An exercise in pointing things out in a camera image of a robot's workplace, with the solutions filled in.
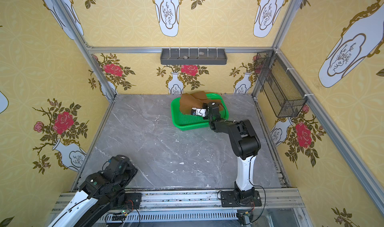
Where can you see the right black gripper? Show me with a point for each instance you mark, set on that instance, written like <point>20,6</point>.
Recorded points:
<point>208,111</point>

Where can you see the brown long pants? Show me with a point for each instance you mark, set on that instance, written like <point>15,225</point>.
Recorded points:
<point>197,100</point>

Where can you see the green plastic basket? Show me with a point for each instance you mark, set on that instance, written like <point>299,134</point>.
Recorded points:
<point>188,122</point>

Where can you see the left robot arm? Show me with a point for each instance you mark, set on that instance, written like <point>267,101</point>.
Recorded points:
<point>100,193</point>

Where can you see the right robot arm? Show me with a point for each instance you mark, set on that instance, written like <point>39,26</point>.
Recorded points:
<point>245,145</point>

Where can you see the small circuit board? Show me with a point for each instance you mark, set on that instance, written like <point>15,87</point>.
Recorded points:
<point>118,217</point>

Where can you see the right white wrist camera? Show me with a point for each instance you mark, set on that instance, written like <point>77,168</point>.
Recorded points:
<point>200,112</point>

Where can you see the grey wall shelf tray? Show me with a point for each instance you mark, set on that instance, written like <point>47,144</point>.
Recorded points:
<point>198,56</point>

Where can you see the black wire mesh basket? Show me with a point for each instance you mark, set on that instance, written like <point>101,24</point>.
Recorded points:
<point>283,92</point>

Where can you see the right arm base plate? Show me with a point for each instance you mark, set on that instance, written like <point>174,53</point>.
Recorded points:
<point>236,198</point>

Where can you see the aluminium front rail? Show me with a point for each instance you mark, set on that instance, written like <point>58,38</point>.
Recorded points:
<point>188,199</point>

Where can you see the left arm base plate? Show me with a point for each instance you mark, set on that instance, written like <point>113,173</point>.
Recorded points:
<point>131,201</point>

